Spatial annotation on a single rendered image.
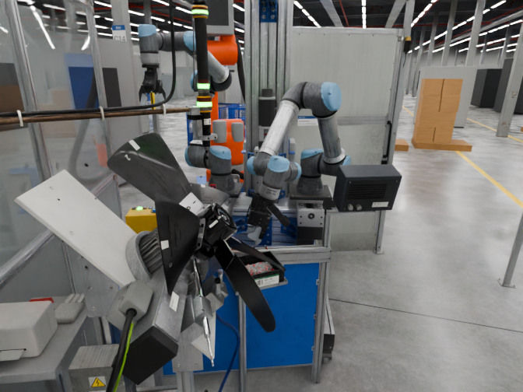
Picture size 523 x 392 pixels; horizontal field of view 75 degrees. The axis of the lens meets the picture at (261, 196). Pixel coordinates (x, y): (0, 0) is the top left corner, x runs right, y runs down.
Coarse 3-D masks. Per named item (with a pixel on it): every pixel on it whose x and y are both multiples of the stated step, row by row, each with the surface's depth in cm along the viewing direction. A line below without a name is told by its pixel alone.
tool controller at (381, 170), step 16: (352, 176) 148; (368, 176) 149; (384, 176) 149; (400, 176) 150; (336, 192) 160; (352, 192) 151; (368, 192) 153; (384, 192) 153; (352, 208) 154; (368, 208) 158; (384, 208) 159
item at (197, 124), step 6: (192, 108) 100; (198, 108) 101; (192, 114) 100; (198, 114) 102; (192, 120) 103; (198, 120) 102; (192, 126) 104; (198, 126) 102; (198, 132) 103; (198, 138) 104; (204, 138) 103; (210, 138) 104
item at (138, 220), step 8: (136, 208) 153; (128, 216) 145; (136, 216) 146; (144, 216) 146; (152, 216) 146; (128, 224) 146; (136, 224) 147; (144, 224) 147; (152, 224) 147; (136, 232) 148
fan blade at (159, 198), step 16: (160, 208) 75; (176, 208) 81; (160, 224) 73; (176, 224) 80; (192, 224) 89; (160, 240) 72; (176, 240) 79; (192, 240) 90; (176, 256) 79; (176, 272) 79
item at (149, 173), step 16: (128, 144) 98; (144, 144) 102; (160, 144) 106; (112, 160) 93; (144, 160) 100; (160, 160) 103; (176, 160) 107; (128, 176) 95; (144, 176) 98; (160, 176) 101; (176, 176) 104; (144, 192) 97; (160, 192) 100; (176, 192) 103
